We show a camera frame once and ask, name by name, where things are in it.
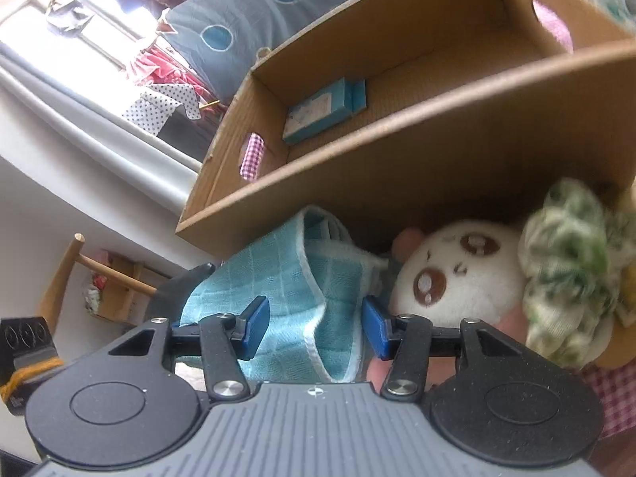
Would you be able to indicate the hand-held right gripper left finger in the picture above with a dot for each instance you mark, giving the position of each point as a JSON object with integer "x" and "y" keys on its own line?
{"x": 256, "y": 328}

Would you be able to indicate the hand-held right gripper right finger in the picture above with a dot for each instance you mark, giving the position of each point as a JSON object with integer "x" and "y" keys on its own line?
{"x": 375, "y": 328}

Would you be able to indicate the teal checked cloth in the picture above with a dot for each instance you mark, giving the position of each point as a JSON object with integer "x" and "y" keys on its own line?
{"x": 283, "y": 288}

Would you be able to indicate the white pink plush doll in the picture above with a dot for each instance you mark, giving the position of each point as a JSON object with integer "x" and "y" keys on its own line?
{"x": 462, "y": 273}

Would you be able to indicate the brown cardboard box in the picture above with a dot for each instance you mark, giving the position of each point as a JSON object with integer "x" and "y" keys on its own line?
{"x": 447, "y": 124}

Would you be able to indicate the wooden chair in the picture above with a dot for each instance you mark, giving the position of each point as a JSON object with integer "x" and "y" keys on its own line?
{"x": 59, "y": 278}

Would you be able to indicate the small blue box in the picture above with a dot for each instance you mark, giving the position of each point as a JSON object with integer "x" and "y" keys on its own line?
{"x": 318, "y": 112}

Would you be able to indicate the light grey sheet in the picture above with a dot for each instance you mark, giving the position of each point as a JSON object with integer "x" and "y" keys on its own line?
{"x": 99, "y": 124}

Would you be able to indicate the white polka-dot cloth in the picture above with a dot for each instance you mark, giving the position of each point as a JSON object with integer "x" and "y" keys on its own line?
{"x": 154, "y": 107}

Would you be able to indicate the pink checked bed sheet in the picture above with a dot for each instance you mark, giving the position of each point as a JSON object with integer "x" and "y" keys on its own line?
{"x": 616, "y": 397}

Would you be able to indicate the red clothes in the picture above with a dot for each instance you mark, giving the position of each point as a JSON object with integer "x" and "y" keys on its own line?
{"x": 159, "y": 67}

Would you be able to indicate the blue patterned quilt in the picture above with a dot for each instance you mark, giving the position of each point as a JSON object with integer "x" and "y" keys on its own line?
{"x": 238, "y": 10}

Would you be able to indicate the dark hanging garment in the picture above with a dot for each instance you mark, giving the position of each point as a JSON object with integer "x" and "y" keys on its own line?
{"x": 67, "y": 12}

